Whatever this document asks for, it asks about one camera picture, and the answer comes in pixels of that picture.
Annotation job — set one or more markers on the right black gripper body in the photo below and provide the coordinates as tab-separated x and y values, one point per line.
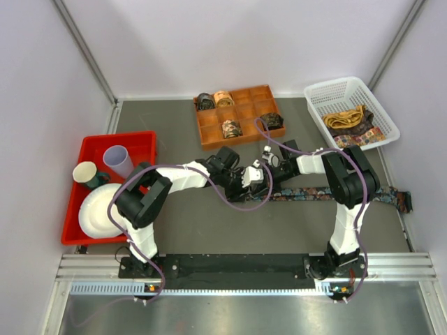
280	174

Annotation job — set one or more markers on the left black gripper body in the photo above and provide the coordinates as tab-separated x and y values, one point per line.
232	183

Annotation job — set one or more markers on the dark floral necktie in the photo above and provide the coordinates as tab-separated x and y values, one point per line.
401	200

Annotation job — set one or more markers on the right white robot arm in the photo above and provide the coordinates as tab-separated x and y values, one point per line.
352	182

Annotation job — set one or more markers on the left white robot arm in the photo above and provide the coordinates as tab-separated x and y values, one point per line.
142	196

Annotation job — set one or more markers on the dark brown rolled tie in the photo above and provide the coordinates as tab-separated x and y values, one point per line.
271	121

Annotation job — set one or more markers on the floral black rolled tie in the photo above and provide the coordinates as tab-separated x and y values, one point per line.
231	128

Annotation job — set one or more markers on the orange compartment tray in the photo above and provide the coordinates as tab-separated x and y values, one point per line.
250	104

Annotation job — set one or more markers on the gold folded tie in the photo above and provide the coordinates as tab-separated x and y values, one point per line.
344	119

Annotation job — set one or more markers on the white plastic basket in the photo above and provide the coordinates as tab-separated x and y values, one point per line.
343	94

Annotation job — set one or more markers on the peach rolled tie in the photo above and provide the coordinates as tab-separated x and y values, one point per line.
223	99

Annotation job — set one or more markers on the dark maroon folded tie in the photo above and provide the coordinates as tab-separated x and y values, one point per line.
365	125

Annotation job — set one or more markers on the cream floral folded tie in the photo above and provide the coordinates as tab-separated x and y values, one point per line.
371	136

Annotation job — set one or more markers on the red plastic bin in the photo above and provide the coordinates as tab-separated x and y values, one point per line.
141	146

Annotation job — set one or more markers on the lilac plastic cup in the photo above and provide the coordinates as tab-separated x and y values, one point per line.
117	158

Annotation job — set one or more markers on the white paper plate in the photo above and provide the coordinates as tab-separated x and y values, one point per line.
93	213

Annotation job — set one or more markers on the dark green mug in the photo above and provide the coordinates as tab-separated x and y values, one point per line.
96	179

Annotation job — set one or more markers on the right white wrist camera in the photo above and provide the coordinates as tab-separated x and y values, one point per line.
270	158

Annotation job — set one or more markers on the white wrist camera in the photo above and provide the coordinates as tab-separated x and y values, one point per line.
253	175
270	158

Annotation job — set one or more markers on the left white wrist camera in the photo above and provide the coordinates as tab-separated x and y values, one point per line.
253	175

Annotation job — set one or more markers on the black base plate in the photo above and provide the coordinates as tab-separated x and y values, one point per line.
250	271

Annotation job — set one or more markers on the aluminium frame rail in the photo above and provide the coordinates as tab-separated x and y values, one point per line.
394	293

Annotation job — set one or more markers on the slotted cable duct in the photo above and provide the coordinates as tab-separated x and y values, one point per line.
142	289

